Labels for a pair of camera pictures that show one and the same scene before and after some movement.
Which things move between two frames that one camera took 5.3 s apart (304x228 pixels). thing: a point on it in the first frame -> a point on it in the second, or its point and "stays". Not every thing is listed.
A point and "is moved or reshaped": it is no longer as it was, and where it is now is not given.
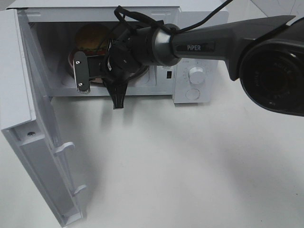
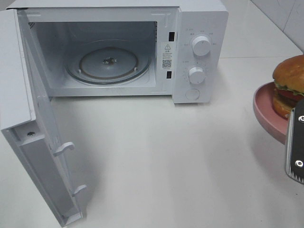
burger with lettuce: (93, 39) is moved or reshaped
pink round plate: (90, 52) -> (276, 126)
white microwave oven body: (50, 27) stays
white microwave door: (27, 116) stays
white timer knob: (196, 75) stays
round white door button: (193, 94) stays
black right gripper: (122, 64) -> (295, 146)
